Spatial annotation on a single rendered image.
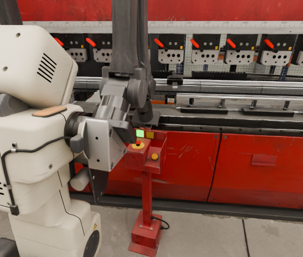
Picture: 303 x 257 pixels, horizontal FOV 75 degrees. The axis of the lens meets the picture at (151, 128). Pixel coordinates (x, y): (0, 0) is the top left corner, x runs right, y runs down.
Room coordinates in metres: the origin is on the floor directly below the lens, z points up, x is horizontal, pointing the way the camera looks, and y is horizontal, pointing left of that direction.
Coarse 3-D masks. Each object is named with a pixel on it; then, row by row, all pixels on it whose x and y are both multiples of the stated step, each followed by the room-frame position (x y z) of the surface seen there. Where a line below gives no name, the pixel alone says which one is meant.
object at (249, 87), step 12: (84, 84) 1.59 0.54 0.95; (96, 84) 1.58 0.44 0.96; (192, 84) 1.51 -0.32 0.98; (204, 84) 1.50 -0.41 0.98; (216, 84) 1.49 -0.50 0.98; (228, 84) 1.48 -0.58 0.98; (240, 84) 1.48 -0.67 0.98; (252, 84) 1.48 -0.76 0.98; (264, 84) 1.48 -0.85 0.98; (276, 84) 1.48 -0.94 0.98; (288, 84) 1.48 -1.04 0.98; (300, 84) 1.48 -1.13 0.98; (300, 96) 1.43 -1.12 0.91
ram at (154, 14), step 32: (32, 0) 1.33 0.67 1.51; (64, 0) 1.31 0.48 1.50; (96, 0) 1.30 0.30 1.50; (160, 0) 1.26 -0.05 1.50; (192, 0) 1.25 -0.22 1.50; (224, 0) 1.23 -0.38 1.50; (256, 0) 1.21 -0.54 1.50; (288, 0) 1.20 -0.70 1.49; (64, 32) 1.32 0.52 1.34; (96, 32) 1.30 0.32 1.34; (160, 32) 1.26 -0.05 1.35; (192, 32) 1.24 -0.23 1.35; (224, 32) 1.23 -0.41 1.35; (256, 32) 1.21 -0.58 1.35; (288, 32) 1.19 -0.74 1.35
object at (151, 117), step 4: (136, 112) 0.71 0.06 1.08; (140, 112) 0.65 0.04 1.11; (148, 112) 0.65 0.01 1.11; (152, 112) 0.67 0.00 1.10; (156, 112) 0.70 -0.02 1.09; (136, 116) 0.70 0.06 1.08; (140, 116) 0.66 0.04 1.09; (144, 116) 0.65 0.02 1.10; (148, 116) 0.65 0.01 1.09; (152, 116) 0.67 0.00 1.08; (156, 116) 0.69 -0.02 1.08; (132, 120) 0.68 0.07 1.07; (136, 120) 0.68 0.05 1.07; (140, 120) 0.67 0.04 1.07; (144, 120) 0.66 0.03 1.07; (148, 120) 0.66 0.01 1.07; (152, 120) 0.67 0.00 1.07; (156, 120) 0.67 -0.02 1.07; (152, 124) 0.66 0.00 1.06; (156, 124) 0.65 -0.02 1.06
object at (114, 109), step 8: (104, 96) 0.43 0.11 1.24; (112, 96) 0.42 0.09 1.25; (104, 104) 0.41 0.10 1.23; (112, 104) 0.41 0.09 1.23; (120, 104) 0.41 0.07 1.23; (128, 104) 0.43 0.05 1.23; (96, 112) 0.39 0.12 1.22; (104, 112) 0.38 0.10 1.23; (112, 112) 0.38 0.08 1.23; (120, 112) 0.39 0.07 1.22; (128, 112) 0.42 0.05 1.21; (80, 120) 0.37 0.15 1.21; (112, 120) 0.36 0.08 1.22; (120, 120) 0.36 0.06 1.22; (128, 120) 0.41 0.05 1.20; (120, 128) 0.35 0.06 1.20; (128, 128) 0.35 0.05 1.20; (120, 136) 0.38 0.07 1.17; (128, 136) 0.37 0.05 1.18; (136, 136) 0.40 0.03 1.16
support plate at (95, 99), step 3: (96, 93) 1.21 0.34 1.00; (93, 96) 1.15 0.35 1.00; (96, 96) 1.15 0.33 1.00; (99, 96) 1.15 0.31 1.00; (90, 99) 1.10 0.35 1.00; (93, 99) 1.10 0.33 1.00; (96, 99) 1.10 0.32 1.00; (99, 99) 1.10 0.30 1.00; (87, 102) 1.06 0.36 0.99; (90, 102) 1.06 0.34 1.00; (93, 102) 1.06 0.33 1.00; (96, 102) 1.06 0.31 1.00; (99, 102) 1.05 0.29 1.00
